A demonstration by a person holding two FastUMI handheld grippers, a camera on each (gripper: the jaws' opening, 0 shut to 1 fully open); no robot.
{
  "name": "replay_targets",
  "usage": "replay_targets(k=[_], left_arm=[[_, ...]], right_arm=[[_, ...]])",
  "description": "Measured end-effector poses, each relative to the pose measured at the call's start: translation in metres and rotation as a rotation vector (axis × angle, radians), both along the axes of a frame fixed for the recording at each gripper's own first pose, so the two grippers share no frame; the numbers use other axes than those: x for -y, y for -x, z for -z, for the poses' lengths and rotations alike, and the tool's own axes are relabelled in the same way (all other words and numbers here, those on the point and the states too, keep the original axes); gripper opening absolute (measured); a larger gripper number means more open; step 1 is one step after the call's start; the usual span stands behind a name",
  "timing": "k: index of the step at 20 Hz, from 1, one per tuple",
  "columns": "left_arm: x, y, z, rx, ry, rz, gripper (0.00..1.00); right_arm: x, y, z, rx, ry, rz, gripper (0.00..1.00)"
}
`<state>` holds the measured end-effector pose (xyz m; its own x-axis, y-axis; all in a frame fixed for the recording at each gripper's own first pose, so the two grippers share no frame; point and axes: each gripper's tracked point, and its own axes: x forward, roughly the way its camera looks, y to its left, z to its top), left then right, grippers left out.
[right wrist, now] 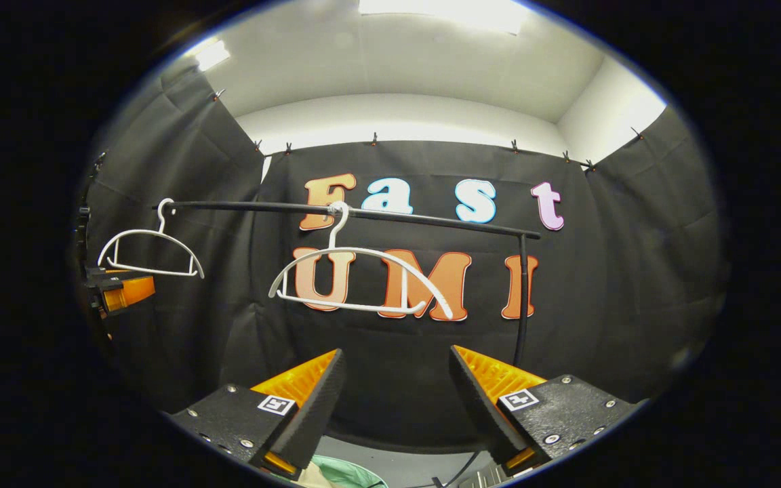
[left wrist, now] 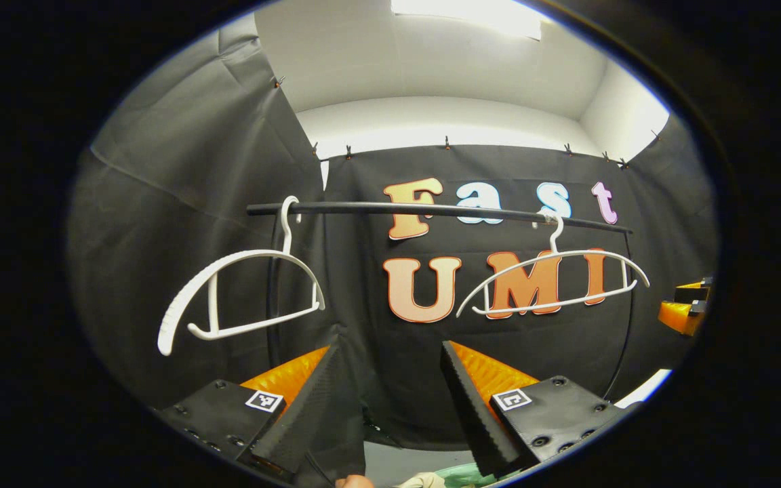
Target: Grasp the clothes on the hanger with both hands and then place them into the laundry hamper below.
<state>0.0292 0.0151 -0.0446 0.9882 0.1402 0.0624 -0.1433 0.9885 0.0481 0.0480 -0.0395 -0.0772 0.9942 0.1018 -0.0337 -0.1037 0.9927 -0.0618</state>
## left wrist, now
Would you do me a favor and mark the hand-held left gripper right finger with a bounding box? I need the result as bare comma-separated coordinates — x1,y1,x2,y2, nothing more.
439,340,628,479

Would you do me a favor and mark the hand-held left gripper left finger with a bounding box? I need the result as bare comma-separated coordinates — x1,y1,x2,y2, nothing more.
153,339,345,476

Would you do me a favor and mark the green laundry hamper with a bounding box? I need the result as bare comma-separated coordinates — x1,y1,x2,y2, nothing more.
435,463,500,488

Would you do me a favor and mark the cream shirt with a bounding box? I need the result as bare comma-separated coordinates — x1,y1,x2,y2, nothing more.
394,472,447,488

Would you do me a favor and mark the white thin plastic hanger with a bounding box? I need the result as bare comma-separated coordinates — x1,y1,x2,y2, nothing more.
456,210,651,319

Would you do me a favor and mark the white wide-shouldered plastic hanger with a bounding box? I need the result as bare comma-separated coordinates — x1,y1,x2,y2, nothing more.
157,195,327,357

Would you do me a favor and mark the white flat panel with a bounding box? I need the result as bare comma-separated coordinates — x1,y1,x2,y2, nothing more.
613,368,674,409

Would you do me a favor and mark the black backdrop cloth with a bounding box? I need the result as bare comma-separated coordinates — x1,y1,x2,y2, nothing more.
68,14,720,485

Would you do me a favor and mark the row of small backdrop clips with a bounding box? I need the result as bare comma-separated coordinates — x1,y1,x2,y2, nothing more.
270,75,662,170

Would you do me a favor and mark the ceiling light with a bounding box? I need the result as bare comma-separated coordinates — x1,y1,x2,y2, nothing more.
390,0,544,40

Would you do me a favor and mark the black clothes rail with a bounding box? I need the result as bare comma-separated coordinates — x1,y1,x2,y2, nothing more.
247,201,635,401

